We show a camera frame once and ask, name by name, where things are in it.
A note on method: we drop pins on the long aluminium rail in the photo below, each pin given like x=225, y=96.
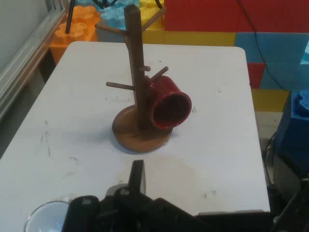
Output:
x=24, y=60

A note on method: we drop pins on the orange foam block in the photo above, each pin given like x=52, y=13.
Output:
x=79, y=31

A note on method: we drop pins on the small red foam block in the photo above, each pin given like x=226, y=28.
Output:
x=256, y=75

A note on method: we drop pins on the large red foam block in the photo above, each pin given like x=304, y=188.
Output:
x=205, y=14

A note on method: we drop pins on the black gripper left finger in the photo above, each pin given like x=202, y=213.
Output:
x=136, y=176

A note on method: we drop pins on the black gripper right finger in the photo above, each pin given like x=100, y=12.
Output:
x=293, y=212

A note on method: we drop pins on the grey foam block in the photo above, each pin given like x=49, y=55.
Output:
x=108, y=36

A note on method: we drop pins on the white enamel mug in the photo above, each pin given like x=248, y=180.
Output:
x=46, y=217

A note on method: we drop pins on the light blue foam block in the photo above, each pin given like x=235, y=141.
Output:
x=113, y=18

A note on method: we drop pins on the dark wooden mug tree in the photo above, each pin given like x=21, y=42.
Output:
x=135, y=60

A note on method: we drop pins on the red speckled ceramic mug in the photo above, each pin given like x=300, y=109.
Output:
x=166, y=87

